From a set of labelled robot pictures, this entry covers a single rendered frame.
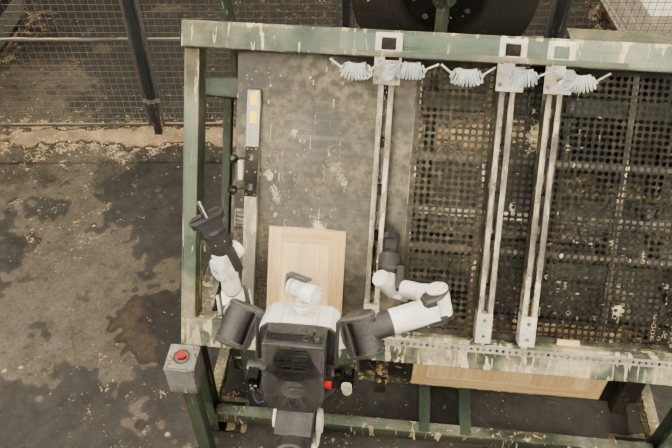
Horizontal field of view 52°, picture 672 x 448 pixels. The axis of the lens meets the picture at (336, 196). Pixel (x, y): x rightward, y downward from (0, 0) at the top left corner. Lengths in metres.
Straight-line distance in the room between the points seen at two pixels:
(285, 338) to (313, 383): 0.17
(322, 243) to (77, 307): 1.96
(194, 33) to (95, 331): 2.07
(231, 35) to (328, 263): 0.97
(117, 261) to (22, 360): 0.79
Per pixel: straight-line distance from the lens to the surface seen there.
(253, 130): 2.71
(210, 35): 2.67
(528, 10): 3.11
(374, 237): 2.69
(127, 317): 4.17
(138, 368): 3.95
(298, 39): 2.61
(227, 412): 3.52
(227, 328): 2.36
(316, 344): 2.20
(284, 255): 2.80
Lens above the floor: 3.24
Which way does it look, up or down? 44 degrees down
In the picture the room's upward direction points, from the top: straight up
